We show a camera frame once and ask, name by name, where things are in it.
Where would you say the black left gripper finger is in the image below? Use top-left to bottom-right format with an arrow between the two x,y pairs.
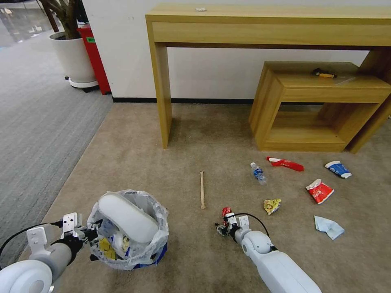
88,236 -> 101,262
86,219 -> 104,234

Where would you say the blue trash bin with liner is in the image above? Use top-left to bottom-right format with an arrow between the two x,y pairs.
87,189 -> 169,271

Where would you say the white swing bin lid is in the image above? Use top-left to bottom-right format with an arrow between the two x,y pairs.
98,193 -> 160,244

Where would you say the yellow wrapper scrap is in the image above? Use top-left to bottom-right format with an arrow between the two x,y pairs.
99,238 -> 114,256

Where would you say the white crumpled packaging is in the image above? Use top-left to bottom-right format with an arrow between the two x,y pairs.
113,232 -> 131,254

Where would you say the wooden stick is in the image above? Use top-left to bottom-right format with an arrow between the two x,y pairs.
199,171 -> 207,210

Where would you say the yellow snack wrapper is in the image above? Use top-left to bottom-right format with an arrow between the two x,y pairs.
264,198 -> 282,216

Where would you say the clear plastic water bottle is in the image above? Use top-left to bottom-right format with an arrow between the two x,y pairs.
250,162 -> 268,185

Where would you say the long red wrapper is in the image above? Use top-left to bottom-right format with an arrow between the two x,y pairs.
266,156 -> 305,172

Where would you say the red white snack bag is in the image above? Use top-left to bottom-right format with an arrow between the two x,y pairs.
306,179 -> 335,205

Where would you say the pale blue crumpled tissue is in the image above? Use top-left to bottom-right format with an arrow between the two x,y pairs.
314,215 -> 345,240

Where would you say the crushed blue white paper cup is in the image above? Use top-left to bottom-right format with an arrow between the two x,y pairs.
324,160 -> 352,179

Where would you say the white wheeled pot base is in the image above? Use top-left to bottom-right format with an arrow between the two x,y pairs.
64,75 -> 100,93

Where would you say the low wooden side table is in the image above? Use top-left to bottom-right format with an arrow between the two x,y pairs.
248,61 -> 391,153

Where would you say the red cabinet with green label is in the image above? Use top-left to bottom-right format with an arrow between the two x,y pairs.
77,25 -> 112,96

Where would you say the white plant pot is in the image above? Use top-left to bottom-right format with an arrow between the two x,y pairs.
48,31 -> 99,83

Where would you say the yellow black hand tool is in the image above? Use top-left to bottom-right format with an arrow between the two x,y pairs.
311,68 -> 338,80

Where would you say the tall wooden console table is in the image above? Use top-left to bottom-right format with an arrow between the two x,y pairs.
145,3 -> 391,154

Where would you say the brown tree trunk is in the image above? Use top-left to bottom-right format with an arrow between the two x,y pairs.
39,0 -> 83,40

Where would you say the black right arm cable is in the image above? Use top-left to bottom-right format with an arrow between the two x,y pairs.
233,212 -> 279,252

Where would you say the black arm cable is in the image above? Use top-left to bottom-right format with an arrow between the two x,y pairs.
0,222 -> 63,256
233,212 -> 279,252

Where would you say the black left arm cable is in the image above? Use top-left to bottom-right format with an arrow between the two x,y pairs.
0,222 -> 63,256

